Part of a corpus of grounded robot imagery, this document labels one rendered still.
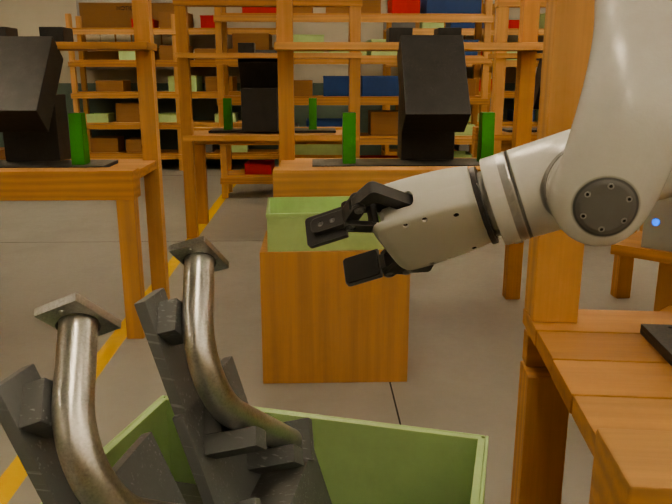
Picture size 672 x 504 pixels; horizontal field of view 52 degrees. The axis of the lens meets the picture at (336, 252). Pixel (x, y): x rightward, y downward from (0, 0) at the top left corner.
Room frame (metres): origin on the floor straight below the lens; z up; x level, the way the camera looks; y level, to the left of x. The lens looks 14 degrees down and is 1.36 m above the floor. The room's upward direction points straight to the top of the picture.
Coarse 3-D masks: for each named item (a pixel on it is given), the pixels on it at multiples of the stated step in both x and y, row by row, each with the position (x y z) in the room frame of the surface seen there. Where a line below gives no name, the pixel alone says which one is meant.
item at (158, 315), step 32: (160, 288) 0.66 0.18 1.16; (160, 320) 0.62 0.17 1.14; (160, 352) 0.61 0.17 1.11; (192, 384) 0.64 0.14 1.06; (192, 416) 0.62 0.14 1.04; (192, 448) 0.60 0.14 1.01; (224, 480) 0.63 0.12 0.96; (256, 480) 0.70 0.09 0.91; (288, 480) 0.68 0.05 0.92; (320, 480) 0.73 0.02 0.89
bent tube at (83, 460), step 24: (48, 312) 0.50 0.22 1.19; (72, 312) 0.50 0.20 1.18; (96, 312) 0.51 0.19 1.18; (72, 336) 0.49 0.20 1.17; (96, 336) 0.50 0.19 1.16; (72, 360) 0.47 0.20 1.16; (96, 360) 0.49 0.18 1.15; (72, 384) 0.46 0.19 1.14; (72, 408) 0.45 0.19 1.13; (72, 432) 0.44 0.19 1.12; (96, 432) 0.45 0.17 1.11; (72, 456) 0.43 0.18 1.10; (96, 456) 0.44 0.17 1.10; (72, 480) 0.43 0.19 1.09; (96, 480) 0.43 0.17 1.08
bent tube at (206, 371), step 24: (192, 240) 0.66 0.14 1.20; (192, 264) 0.65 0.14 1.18; (216, 264) 0.68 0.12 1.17; (192, 288) 0.63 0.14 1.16; (192, 312) 0.62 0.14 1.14; (192, 336) 0.60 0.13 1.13; (192, 360) 0.59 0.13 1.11; (216, 360) 0.60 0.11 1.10; (216, 384) 0.59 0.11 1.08; (216, 408) 0.60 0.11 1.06; (240, 408) 0.61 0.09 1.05; (288, 432) 0.70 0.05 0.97
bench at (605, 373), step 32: (608, 320) 1.32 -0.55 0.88; (640, 320) 1.32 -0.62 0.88; (544, 352) 1.19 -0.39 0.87; (576, 352) 1.15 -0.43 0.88; (608, 352) 1.15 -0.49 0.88; (640, 352) 1.15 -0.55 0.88; (544, 384) 1.31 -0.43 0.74; (576, 384) 1.02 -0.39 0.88; (608, 384) 1.02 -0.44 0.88; (640, 384) 1.02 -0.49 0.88; (544, 416) 1.31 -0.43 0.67; (576, 416) 0.95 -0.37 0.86; (608, 416) 0.91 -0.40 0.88; (640, 416) 0.91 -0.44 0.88; (544, 448) 1.31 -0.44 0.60; (512, 480) 1.39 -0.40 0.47; (544, 480) 1.31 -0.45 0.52
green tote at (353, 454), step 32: (160, 416) 0.79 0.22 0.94; (288, 416) 0.77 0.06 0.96; (320, 416) 0.76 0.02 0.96; (128, 448) 0.72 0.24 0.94; (160, 448) 0.79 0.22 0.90; (320, 448) 0.75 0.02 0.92; (352, 448) 0.74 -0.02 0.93; (384, 448) 0.73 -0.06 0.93; (416, 448) 0.73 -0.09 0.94; (448, 448) 0.72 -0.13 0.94; (480, 448) 0.69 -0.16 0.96; (192, 480) 0.80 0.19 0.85; (352, 480) 0.74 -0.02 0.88; (384, 480) 0.73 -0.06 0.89; (416, 480) 0.73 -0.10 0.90; (448, 480) 0.72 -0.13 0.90; (480, 480) 0.63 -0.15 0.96
